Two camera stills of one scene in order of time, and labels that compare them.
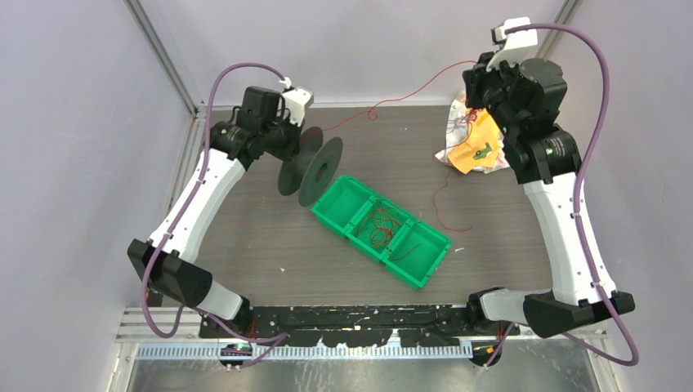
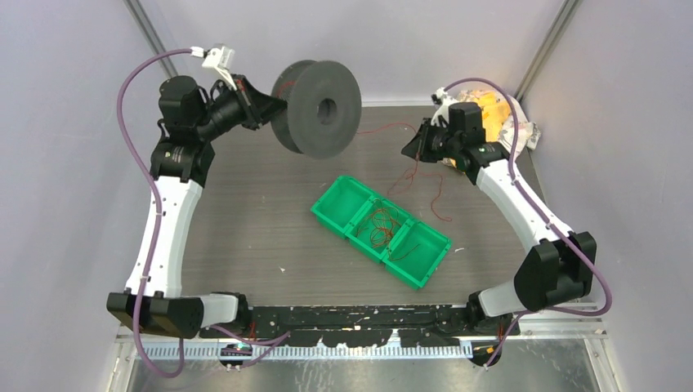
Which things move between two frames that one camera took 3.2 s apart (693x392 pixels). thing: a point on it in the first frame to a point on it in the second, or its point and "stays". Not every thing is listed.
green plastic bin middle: [377, 227] stays
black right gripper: [476, 77] to [418, 148]
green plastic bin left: [342, 204] stays
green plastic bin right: [417, 252] stays
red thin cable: [371, 111] to [387, 219]
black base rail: [421, 326] stays
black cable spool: [313, 172] to [324, 108]
